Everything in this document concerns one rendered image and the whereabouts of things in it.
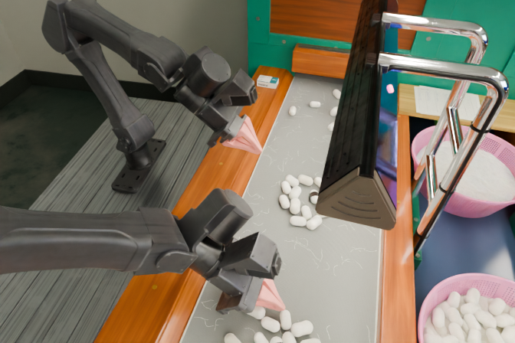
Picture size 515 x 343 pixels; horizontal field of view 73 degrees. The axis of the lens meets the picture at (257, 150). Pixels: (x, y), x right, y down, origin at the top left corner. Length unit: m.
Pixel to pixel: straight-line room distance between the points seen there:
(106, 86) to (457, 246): 0.85
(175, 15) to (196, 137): 1.18
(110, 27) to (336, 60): 0.63
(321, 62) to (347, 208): 0.76
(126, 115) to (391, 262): 0.64
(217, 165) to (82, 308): 0.39
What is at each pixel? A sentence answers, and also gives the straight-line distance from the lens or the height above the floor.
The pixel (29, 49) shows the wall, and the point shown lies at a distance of 2.84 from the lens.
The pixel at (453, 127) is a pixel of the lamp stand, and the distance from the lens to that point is 0.69.
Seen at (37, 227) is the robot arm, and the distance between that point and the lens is 0.42.
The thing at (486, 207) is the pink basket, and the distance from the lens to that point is 0.91.
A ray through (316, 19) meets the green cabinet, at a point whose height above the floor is 0.93.
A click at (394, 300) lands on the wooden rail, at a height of 0.77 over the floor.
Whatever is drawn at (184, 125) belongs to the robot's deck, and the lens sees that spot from 1.11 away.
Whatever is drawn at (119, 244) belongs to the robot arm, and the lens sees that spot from 0.45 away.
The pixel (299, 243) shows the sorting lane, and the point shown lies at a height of 0.74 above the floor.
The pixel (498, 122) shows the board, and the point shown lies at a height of 0.78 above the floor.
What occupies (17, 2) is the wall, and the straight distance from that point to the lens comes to 2.69.
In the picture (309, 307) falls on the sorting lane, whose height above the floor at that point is 0.74.
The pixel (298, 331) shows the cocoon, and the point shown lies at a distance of 0.62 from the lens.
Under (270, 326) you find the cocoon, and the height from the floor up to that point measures 0.76.
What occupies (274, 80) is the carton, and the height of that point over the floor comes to 0.78.
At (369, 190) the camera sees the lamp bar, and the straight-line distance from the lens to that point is 0.34.
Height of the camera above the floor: 1.34
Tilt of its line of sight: 42 degrees down
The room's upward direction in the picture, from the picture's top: straight up
